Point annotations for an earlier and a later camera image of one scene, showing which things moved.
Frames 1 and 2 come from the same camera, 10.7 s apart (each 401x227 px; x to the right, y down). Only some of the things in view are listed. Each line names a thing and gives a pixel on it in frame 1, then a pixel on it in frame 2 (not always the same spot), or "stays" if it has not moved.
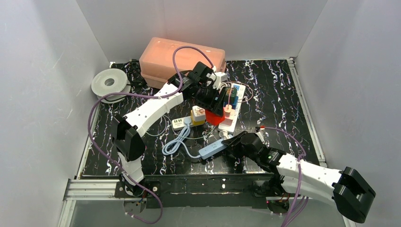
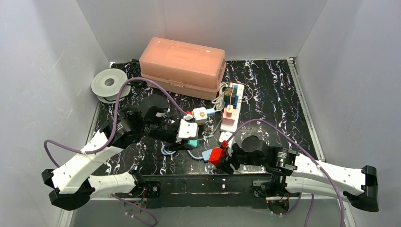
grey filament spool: [110, 81] stays
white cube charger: [198, 113] stays
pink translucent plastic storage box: [161, 59] stays
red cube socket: [213, 118] to [217, 155]
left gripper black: [215, 100] to [175, 141]
